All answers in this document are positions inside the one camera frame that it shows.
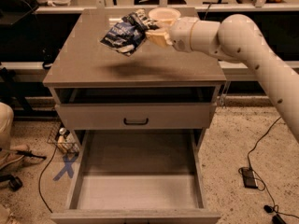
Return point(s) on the black power adapter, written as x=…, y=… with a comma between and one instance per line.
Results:
x=249, y=179

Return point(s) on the wire basket with items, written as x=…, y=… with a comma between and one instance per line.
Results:
x=63, y=139

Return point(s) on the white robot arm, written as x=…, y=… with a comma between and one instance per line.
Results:
x=238, y=39

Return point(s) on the black chair caster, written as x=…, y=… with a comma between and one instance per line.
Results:
x=13, y=181

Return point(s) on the grey drawer cabinet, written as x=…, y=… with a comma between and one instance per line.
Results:
x=88, y=73

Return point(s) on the person leg beige trousers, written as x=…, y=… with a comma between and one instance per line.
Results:
x=6, y=120

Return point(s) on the white bowl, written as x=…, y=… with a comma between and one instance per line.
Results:
x=164, y=14

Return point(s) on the blue kettle chip bag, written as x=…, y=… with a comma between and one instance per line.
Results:
x=128, y=34

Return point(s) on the closed grey top drawer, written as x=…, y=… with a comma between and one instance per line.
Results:
x=110, y=116

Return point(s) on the black plug connector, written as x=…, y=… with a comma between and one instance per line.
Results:
x=276, y=218

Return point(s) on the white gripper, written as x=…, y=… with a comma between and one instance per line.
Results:
x=181, y=32

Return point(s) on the open grey middle drawer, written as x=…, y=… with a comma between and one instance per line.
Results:
x=137, y=177

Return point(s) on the black drawer handle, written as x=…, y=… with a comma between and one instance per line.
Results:
x=135, y=122

